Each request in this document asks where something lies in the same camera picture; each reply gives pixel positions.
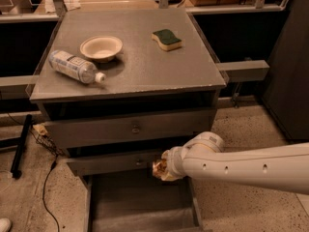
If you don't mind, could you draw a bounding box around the white paper bowl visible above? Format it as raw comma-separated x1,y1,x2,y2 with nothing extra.
80,36,123,63

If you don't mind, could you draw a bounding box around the top grey drawer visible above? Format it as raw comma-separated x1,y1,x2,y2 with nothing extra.
45,108,216,149

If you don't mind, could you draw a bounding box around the open bottom grey drawer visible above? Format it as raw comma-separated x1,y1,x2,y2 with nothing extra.
85,169,203,232

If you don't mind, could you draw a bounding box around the green yellow sponge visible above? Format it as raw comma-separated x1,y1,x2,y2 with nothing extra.
152,29,182,51

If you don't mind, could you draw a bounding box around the cream plug on floor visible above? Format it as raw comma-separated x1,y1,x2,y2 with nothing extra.
33,124,48,136

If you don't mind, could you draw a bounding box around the white floor panel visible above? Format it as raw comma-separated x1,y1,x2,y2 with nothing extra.
296,194,309,216

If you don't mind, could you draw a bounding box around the grey drawer cabinet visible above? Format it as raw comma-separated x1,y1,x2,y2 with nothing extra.
30,9,225,232

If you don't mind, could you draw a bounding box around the clear plastic water bottle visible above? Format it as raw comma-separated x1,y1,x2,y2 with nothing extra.
48,50,106,84

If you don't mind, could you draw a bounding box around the middle grey drawer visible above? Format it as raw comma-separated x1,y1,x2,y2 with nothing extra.
66,149,163,176

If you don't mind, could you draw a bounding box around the black floor cable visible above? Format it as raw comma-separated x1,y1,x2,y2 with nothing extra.
42,155,62,232

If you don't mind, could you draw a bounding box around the black metal bar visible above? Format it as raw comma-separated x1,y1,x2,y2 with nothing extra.
11,114,32,179

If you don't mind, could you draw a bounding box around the crushed orange can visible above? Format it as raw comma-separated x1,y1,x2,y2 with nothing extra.
153,159,167,179

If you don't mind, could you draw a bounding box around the white shoe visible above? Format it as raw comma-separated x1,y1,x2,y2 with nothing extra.
0,217,12,232

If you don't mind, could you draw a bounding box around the grey side rail left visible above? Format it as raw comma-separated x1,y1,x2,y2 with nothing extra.
0,75,39,100

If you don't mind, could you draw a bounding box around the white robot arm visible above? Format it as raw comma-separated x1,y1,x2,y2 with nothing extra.
161,131,309,194

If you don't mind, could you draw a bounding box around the white paper on counter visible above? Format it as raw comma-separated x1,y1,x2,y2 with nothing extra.
64,0,81,11

